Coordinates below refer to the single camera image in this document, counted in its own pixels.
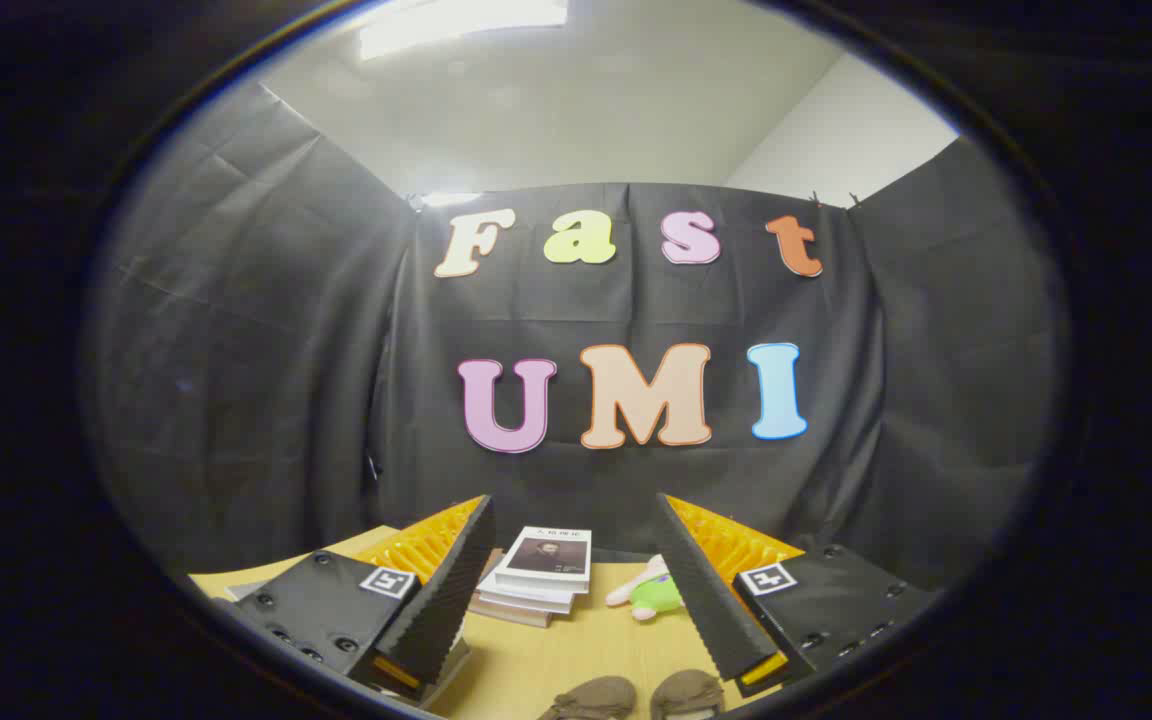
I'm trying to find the white book with portrait cover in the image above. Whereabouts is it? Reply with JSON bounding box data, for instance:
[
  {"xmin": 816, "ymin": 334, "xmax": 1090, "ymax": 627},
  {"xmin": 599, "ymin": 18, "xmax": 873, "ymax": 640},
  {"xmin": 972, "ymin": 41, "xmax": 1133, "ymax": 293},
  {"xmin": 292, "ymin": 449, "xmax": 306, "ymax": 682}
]
[{"xmin": 491, "ymin": 526, "xmax": 593, "ymax": 595}]

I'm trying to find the black backdrop cloth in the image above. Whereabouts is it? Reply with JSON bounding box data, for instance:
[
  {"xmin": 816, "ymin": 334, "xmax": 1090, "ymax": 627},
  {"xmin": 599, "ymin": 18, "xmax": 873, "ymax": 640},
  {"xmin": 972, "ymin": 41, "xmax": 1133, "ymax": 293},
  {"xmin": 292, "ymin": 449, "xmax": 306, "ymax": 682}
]
[{"xmin": 86, "ymin": 80, "xmax": 1067, "ymax": 601}]

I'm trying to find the brown fuzzy shoe with bow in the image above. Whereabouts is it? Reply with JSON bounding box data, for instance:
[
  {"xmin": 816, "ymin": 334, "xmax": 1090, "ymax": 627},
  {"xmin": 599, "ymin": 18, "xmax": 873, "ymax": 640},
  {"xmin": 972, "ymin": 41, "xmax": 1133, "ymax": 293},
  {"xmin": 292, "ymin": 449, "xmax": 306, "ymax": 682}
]
[
  {"xmin": 538, "ymin": 676, "xmax": 638, "ymax": 720},
  {"xmin": 649, "ymin": 669, "xmax": 726, "ymax": 720}
]

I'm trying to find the plain white book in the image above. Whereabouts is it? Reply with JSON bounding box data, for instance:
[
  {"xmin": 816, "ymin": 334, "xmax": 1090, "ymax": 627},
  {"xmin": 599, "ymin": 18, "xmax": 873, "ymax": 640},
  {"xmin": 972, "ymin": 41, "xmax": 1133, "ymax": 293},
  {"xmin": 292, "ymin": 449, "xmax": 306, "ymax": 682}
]
[{"xmin": 476, "ymin": 573, "xmax": 577, "ymax": 615}]

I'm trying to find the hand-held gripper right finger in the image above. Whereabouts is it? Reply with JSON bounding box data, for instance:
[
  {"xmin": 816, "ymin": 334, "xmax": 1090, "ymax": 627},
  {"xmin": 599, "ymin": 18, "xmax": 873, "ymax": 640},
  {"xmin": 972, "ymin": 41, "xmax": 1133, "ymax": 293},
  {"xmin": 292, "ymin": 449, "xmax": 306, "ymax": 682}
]
[{"xmin": 653, "ymin": 493, "xmax": 938, "ymax": 699}]

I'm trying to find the green plush toy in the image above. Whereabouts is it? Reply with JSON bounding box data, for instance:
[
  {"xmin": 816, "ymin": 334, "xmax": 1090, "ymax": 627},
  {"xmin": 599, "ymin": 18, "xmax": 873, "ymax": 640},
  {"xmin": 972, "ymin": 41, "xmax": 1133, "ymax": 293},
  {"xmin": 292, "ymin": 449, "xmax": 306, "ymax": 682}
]
[{"xmin": 605, "ymin": 555, "xmax": 687, "ymax": 623}]

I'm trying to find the grey book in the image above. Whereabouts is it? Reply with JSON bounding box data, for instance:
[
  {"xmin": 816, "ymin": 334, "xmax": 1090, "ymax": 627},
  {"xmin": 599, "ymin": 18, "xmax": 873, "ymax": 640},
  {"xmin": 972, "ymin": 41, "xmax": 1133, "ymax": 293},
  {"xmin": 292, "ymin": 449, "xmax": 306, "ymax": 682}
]
[{"xmin": 468, "ymin": 592, "xmax": 553, "ymax": 629}]

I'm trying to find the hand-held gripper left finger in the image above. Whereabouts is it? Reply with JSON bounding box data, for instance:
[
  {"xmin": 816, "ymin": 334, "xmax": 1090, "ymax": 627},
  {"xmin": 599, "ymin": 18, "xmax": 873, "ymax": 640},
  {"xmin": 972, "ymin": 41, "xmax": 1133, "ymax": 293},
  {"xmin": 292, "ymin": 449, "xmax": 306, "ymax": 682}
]
[{"xmin": 226, "ymin": 493, "xmax": 498, "ymax": 706}]

